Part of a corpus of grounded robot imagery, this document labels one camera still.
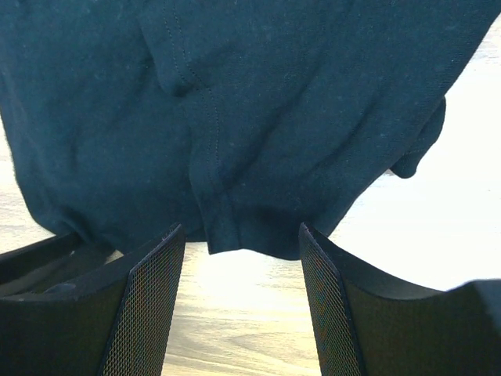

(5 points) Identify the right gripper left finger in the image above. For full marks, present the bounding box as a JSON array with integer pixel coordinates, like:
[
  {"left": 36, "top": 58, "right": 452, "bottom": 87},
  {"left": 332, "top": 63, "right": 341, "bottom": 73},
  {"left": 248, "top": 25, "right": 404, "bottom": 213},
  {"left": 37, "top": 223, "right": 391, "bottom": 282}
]
[{"left": 1, "top": 225, "right": 185, "bottom": 375}]

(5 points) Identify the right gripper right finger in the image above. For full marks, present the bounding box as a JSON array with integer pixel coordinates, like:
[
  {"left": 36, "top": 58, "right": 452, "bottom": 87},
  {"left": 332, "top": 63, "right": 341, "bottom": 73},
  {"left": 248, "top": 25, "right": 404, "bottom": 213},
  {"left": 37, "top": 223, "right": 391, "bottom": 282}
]
[{"left": 299, "top": 225, "right": 500, "bottom": 375}]

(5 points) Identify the black t shirt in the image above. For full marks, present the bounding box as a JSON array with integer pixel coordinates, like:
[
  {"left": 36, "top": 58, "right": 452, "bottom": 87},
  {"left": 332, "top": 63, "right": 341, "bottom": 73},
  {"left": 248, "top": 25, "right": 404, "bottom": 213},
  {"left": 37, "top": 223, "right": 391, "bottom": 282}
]
[{"left": 1, "top": 1, "right": 500, "bottom": 260}]

